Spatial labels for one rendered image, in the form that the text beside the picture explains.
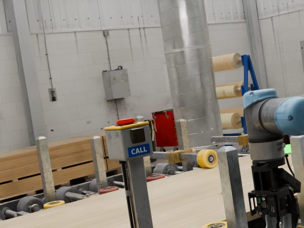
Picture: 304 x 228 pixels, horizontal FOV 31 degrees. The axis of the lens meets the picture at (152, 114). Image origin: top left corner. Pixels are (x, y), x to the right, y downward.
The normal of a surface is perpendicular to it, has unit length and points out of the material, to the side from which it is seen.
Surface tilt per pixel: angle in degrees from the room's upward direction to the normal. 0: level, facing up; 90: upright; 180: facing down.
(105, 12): 90
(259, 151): 90
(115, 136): 90
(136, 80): 90
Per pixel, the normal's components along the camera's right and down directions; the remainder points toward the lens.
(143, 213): 0.55, -0.04
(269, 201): -0.58, 0.13
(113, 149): -0.82, 0.15
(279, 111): -0.89, -0.26
